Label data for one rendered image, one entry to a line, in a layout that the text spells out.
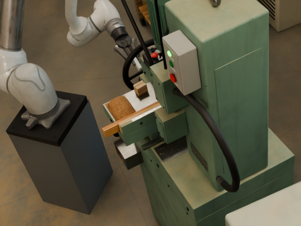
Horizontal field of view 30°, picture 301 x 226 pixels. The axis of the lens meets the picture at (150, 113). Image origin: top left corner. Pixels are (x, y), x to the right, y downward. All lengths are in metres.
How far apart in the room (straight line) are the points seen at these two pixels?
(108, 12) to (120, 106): 0.75
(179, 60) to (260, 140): 0.54
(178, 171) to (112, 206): 1.00
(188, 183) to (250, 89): 0.51
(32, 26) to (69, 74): 0.68
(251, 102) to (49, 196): 1.60
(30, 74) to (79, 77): 1.30
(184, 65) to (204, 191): 0.64
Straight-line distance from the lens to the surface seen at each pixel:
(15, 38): 2.65
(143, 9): 3.92
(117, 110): 2.19
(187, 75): 1.59
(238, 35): 1.57
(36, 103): 2.57
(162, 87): 1.75
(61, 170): 2.79
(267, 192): 2.22
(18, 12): 2.62
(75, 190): 2.89
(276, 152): 2.15
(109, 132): 2.13
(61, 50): 4.04
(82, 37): 2.83
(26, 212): 3.19
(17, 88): 2.55
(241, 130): 1.85
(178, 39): 1.59
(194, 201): 2.04
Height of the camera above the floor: 2.50
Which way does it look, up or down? 47 degrees down
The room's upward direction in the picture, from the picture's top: 13 degrees counter-clockwise
